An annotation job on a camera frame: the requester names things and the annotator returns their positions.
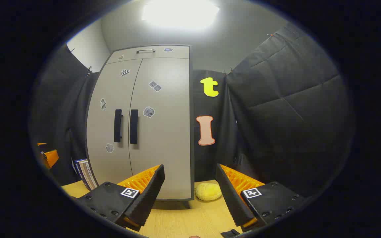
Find cube-sticker grey cabinet door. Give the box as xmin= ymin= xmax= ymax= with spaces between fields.
xmin=128 ymin=58 xmax=191 ymax=200

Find grey cabinet drawer front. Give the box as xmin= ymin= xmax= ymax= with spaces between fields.
xmin=106 ymin=46 xmax=190 ymax=65

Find grey double-door shoe cabinet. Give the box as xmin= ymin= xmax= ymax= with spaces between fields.
xmin=85 ymin=45 xmax=195 ymax=203

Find black backdrop cloth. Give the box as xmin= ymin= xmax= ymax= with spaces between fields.
xmin=30 ymin=21 xmax=355 ymax=199

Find white book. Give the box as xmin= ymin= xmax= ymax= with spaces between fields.
xmin=84 ymin=159 xmax=98 ymax=189

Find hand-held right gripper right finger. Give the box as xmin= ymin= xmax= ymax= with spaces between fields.
xmin=215 ymin=164 xmax=305 ymax=232

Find beige book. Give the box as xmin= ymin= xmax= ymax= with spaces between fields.
xmin=79 ymin=159 xmax=94 ymax=190

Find checker-sticker grey cabinet door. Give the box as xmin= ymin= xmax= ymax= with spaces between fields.
xmin=86 ymin=59 xmax=143 ymax=187

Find blue book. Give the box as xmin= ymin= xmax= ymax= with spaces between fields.
xmin=74 ymin=160 xmax=90 ymax=190

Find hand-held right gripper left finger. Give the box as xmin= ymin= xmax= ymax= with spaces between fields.
xmin=75 ymin=164 xmax=165 ymax=232

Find black door handle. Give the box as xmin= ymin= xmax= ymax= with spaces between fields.
xmin=130 ymin=109 xmax=139 ymax=144
xmin=114 ymin=109 xmax=123 ymax=143

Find ceiling light panel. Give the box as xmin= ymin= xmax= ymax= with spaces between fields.
xmin=141 ymin=0 xmax=220 ymax=30

